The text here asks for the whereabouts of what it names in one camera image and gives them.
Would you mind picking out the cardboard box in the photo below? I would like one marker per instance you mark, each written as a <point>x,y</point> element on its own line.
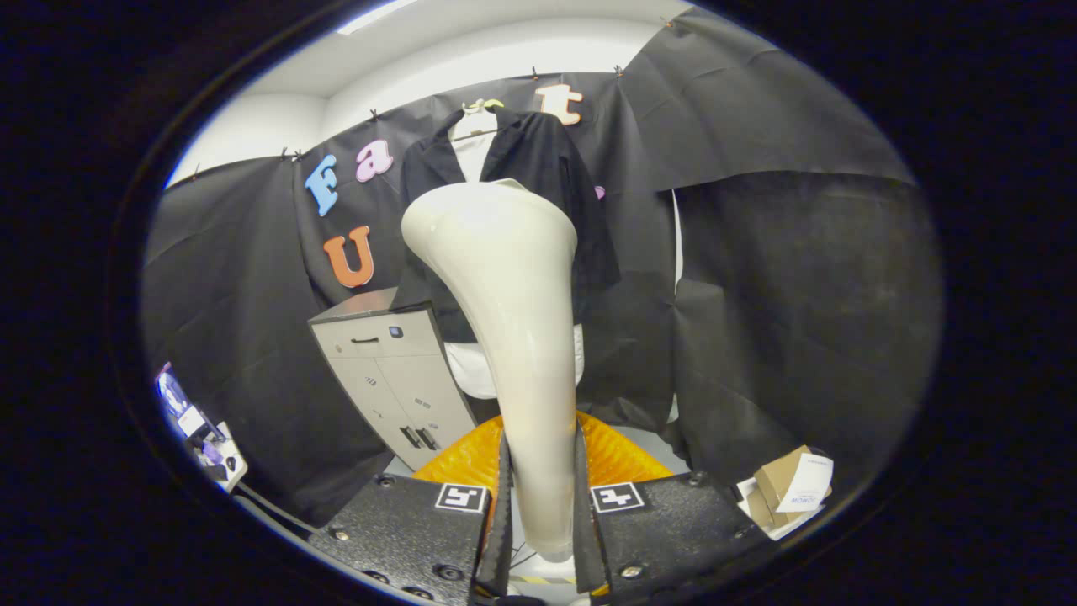
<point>778,488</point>

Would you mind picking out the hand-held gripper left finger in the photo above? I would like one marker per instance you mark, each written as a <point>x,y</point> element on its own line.
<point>395,522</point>

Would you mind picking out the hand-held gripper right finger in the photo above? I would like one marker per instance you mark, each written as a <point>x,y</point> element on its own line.
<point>673,522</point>

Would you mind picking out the black suit jacket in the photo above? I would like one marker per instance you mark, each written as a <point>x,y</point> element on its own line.
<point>547,160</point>

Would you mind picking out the grey cabinet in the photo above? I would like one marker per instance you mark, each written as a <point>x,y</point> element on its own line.
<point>387,379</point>

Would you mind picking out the black backdrop cloth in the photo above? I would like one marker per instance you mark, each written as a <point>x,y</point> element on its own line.
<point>799,295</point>

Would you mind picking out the white box with clutter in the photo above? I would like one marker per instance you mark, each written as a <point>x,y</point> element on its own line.
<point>202,438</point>

